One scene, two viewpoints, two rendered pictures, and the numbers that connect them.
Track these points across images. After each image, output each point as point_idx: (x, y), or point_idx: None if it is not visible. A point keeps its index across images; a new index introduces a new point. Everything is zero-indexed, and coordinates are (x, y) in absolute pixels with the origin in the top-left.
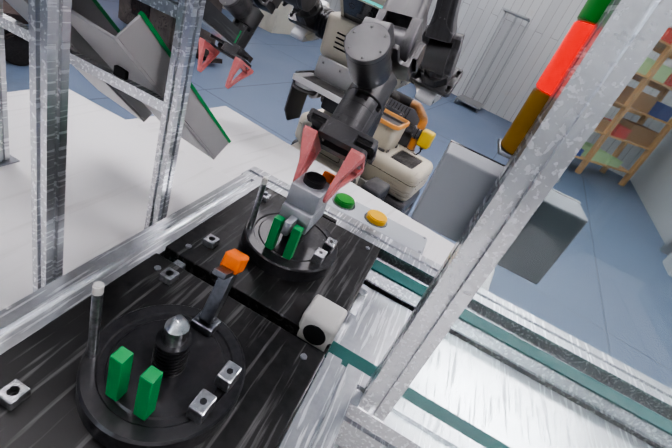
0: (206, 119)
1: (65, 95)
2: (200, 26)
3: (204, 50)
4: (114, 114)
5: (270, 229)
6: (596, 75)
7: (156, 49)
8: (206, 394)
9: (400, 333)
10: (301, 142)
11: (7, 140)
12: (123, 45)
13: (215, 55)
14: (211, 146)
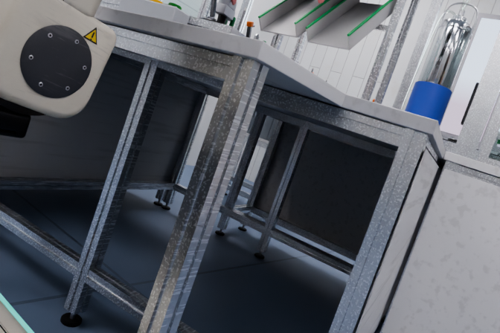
0: (277, 9)
1: None
2: None
3: None
4: (359, 97)
5: (234, 24)
6: None
7: None
8: None
9: (207, 12)
10: None
11: (361, 97)
12: None
13: None
14: (266, 22)
